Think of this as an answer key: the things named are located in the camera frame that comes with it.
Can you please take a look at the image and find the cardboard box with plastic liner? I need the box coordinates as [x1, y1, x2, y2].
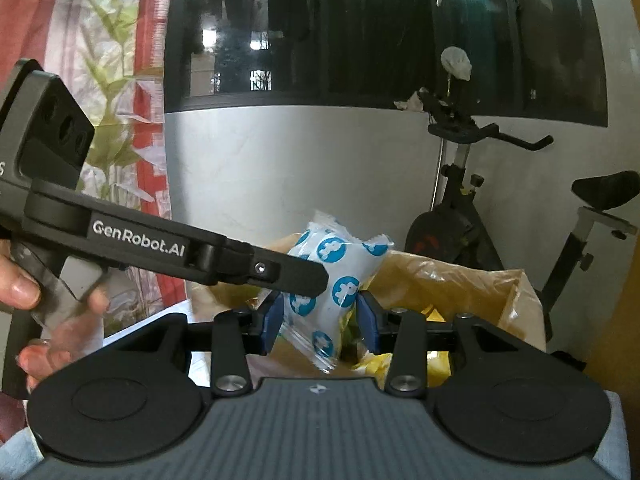
[187, 232, 546, 386]

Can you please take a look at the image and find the dark framed window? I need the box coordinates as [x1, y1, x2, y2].
[164, 0, 609, 128]

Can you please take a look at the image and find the person's left hand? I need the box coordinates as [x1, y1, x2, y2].
[0, 239, 110, 393]

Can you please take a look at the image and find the metal pole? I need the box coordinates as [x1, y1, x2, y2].
[434, 110, 447, 206]

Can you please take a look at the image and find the checked tablecloth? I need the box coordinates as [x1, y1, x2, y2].
[0, 300, 632, 480]

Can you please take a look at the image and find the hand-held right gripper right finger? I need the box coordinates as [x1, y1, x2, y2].
[356, 291, 533, 397]

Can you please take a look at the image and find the white blue printed snack packet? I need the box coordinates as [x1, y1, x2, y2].
[277, 210, 392, 375]

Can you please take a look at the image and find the floral red white curtain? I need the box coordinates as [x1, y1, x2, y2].
[0, 0, 201, 341]

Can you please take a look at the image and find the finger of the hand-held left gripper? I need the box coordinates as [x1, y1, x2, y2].
[197, 239, 330, 297]

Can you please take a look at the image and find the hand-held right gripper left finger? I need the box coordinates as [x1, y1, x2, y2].
[107, 292, 285, 397]

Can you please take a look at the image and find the white plastic bag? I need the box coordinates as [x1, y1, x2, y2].
[442, 46, 473, 81]

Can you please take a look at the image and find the black exercise bike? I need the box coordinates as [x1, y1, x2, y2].
[404, 87, 640, 361]

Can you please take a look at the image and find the crumpled white cloth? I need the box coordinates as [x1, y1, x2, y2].
[394, 89, 431, 111]

